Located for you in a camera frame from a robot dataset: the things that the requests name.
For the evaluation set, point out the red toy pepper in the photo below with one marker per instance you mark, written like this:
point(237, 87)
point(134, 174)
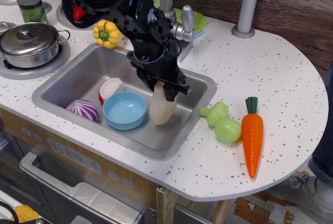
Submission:
point(78, 13)

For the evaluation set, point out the steel pot with lid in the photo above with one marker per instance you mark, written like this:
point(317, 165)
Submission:
point(30, 45)

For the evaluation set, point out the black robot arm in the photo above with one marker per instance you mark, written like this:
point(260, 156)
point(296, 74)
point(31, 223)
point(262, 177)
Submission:
point(110, 10)

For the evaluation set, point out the yellow toy bell pepper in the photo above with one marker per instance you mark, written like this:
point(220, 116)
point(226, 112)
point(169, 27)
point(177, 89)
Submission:
point(107, 34)

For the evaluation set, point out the silver toy faucet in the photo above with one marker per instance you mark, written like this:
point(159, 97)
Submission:
point(186, 26)

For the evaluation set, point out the yellow object at bottom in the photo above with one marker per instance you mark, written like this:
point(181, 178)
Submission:
point(25, 213)

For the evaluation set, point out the orange toy carrot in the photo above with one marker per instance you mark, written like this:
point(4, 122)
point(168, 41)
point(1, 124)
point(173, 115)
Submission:
point(252, 136)

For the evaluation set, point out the cream detergent bottle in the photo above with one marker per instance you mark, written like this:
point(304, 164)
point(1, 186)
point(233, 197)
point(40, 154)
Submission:
point(161, 110)

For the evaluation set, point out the light green toy broccoli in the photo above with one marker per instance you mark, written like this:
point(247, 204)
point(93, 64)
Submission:
point(218, 111)

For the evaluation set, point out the blue plastic bowl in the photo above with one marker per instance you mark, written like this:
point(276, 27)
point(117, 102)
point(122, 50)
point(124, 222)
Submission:
point(125, 110)

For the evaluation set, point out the purple white toy onion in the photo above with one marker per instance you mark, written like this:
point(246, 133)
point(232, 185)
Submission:
point(83, 108)

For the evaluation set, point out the grey toy sink basin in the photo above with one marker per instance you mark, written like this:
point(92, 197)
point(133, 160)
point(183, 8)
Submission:
point(82, 78)

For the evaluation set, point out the red white toy radish slice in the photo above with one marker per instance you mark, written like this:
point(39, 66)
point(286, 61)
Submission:
point(110, 87)

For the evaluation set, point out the grey oven door handle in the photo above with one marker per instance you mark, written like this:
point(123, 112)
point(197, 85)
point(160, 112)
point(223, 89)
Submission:
point(75, 201)

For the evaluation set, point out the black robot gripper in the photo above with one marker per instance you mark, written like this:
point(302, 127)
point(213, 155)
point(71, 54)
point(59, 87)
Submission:
point(155, 51)

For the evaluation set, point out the grey vertical support pole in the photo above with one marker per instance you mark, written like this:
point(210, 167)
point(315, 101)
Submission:
point(244, 28)

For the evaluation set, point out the green pea tin can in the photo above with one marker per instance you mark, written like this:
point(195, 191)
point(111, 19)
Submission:
point(32, 11)

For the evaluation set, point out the green plastic plate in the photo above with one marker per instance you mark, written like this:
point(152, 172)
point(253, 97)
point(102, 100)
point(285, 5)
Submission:
point(200, 21)

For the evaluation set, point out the grey sneaker shoe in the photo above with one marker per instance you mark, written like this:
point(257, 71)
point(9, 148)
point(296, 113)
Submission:
point(308, 193)

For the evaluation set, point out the blue jeans leg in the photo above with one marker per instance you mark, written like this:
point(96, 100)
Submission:
point(321, 162)

